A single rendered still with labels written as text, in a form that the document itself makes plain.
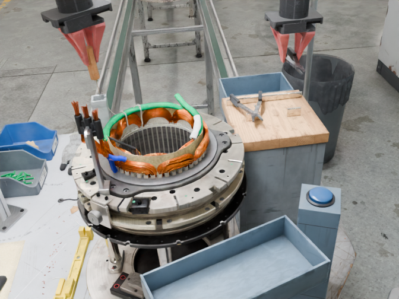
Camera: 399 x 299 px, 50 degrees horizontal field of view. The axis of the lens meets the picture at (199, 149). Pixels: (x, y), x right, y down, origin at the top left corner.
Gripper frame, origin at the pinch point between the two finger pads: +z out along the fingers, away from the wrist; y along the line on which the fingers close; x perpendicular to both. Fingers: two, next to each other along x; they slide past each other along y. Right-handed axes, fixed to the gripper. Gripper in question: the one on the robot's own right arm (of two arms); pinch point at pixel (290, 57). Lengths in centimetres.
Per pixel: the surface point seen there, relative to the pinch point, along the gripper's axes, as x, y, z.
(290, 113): 4.4, 0.5, 10.9
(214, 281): 41, 24, 15
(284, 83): -14.0, -4.2, 13.5
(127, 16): -182, 40, 46
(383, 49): -213, -152, 100
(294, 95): -3.4, -3.1, 11.2
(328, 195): 28.6, 1.3, 13.5
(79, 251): 9, 51, 40
